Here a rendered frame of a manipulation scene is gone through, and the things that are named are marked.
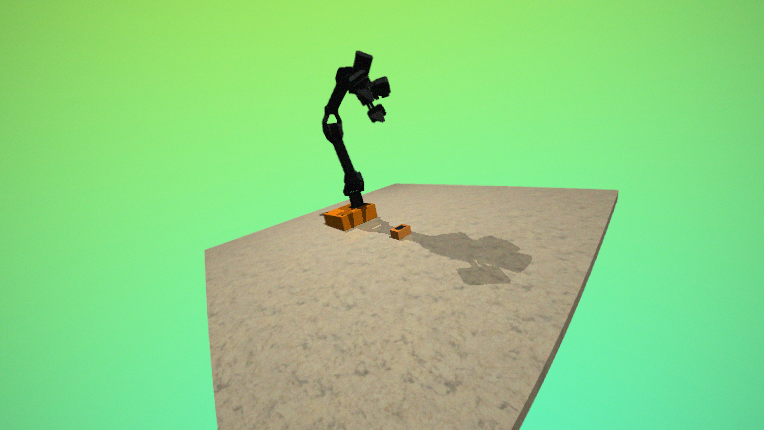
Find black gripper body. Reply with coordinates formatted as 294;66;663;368
348;70;383;117

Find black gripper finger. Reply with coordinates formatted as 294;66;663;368
369;107;386;122
353;76;374;102

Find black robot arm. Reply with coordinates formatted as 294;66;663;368
321;50;391;208

